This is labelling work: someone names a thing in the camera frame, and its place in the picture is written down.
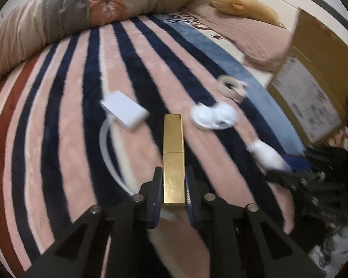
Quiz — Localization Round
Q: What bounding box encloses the white small bottle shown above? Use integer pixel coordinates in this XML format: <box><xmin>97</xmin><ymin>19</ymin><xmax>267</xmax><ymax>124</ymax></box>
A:
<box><xmin>246</xmin><ymin>139</ymin><xmax>292</xmax><ymax>172</ymax></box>

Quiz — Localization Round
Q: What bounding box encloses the white contact lens case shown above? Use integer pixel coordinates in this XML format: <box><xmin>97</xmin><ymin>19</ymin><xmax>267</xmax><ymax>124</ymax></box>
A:
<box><xmin>190</xmin><ymin>102</ymin><xmax>239</xmax><ymax>130</ymax></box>

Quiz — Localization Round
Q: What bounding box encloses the gold rectangular lipstick case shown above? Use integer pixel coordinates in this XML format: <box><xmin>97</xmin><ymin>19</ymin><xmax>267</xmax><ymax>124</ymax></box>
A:
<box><xmin>163</xmin><ymin>114</ymin><xmax>185</xmax><ymax>206</ymax></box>

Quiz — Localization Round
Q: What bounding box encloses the cardboard box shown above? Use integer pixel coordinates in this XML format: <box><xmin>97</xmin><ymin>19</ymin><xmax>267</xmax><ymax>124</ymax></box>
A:
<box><xmin>267</xmin><ymin>10</ymin><xmax>348</xmax><ymax>146</ymax></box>

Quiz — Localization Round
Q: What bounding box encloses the beige tape roll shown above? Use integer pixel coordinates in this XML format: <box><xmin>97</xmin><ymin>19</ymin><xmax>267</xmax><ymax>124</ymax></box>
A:
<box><xmin>217</xmin><ymin>75</ymin><xmax>248</xmax><ymax>103</ymax></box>

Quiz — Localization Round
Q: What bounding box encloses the pink knitted pillow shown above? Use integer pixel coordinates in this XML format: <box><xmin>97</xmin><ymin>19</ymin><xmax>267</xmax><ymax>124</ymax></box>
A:
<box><xmin>183</xmin><ymin>0</ymin><xmax>292</xmax><ymax>72</ymax></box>

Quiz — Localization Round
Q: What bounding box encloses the striped plush blanket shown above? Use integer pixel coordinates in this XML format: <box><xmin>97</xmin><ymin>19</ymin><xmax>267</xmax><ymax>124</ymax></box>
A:
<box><xmin>0</xmin><ymin>14</ymin><xmax>303</xmax><ymax>277</ymax></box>

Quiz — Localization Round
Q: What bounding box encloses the tan plush toy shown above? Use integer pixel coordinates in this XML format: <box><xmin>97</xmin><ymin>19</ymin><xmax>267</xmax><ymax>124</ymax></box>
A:
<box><xmin>209</xmin><ymin>0</ymin><xmax>284</xmax><ymax>28</ymax></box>

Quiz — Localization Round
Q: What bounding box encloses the rolled patchwork quilt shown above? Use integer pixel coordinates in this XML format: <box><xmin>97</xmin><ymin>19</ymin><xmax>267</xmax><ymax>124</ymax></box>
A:
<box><xmin>0</xmin><ymin>0</ymin><xmax>191</xmax><ymax>80</ymax></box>

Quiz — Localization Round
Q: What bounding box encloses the white adapter box with cable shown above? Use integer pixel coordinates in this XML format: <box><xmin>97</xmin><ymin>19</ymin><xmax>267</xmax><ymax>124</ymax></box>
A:
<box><xmin>99</xmin><ymin>90</ymin><xmax>149</xmax><ymax>196</ymax></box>

